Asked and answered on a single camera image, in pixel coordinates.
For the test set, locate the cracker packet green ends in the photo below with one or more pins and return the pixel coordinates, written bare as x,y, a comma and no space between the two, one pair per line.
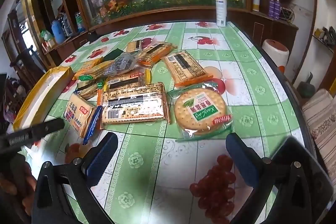
89,69

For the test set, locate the white spray bottle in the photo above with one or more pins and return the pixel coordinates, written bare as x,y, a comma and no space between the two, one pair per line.
221,8

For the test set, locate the dark wooden chair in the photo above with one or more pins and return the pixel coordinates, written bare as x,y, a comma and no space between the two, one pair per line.
25,66

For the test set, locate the dark green gourd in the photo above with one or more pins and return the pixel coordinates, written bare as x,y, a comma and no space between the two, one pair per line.
307,87

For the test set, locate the small black box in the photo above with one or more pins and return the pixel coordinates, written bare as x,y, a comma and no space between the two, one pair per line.
92,36

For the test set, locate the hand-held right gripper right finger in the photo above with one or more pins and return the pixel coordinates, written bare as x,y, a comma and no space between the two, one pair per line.
241,158

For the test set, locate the yellow bag of snack packets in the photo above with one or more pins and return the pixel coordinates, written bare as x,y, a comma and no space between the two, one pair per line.
44,85

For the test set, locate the striped cushion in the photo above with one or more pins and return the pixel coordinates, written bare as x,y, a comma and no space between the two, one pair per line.
321,121

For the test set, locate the orange packet blue edge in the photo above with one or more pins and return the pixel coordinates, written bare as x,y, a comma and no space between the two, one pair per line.
78,116

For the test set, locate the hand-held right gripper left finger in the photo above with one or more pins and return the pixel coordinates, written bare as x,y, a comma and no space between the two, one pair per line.
101,158

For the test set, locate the white and red stool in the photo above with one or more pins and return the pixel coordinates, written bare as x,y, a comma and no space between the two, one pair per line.
275,52

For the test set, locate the orange biscuit packet zigzag ends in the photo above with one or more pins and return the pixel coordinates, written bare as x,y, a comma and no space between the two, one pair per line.
126,79

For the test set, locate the large brown cracker packet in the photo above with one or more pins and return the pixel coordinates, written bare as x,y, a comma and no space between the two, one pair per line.
136,113

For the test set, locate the green plastic bag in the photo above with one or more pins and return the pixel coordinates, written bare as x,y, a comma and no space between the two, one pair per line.
46,35

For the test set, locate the clear silver snack packet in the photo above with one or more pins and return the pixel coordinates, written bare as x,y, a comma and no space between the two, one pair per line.
120,64

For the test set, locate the orange-trimmed cracker packet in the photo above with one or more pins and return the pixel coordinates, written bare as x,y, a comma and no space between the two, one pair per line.
155,52

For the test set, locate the round cracker packet green trim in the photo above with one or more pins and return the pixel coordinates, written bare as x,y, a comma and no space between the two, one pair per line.
202,111

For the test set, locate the purple spray can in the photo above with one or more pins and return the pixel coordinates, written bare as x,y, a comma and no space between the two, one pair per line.
277,9
271,7

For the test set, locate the square cracker packet orange ends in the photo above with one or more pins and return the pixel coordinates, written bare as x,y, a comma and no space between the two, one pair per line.
185,67

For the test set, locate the low wooden cabinet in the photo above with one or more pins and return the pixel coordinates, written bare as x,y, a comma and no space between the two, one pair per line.
252,27

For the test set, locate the dark green snack packet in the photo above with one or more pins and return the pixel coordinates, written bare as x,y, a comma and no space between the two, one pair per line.
113,54

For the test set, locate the green fruit-print tablecloth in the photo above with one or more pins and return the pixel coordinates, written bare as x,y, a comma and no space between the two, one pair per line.
147,161

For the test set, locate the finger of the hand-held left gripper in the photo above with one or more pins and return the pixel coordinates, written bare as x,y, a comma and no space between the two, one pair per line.
34,132

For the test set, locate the blue thermos flask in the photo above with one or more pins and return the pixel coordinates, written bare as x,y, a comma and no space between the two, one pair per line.
57,33

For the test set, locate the clear water bottles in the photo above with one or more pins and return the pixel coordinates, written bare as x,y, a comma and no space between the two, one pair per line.
64,24

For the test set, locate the person's left hand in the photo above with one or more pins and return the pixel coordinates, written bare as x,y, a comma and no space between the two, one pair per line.
30,187

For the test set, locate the small orange snack packet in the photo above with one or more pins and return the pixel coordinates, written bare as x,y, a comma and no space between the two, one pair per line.
135,46

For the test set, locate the large cracker packet orange edge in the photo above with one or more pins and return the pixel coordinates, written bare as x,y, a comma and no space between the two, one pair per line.
131,94

